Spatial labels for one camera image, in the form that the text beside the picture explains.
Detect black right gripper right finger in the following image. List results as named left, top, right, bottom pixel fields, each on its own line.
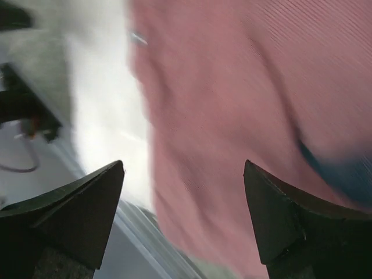
left=244, top=161, right=371, bottom=279

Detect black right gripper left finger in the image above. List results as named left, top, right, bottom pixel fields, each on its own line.
left=1, top=160, right=124, bottom=278

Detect red cartoon pillowcase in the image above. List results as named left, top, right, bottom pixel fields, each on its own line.
left=131, top=1, right=371, bottom=278

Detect cream yellow-edged pillow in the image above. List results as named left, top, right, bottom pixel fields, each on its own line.
left=62, top=1, right=154, bottom=212

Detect aluminium rail frame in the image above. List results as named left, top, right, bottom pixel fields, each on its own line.
left=94, top=201, right=205, bottom=279

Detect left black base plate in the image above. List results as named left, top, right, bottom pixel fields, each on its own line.
left=1, top=63, right=62, bottom=142

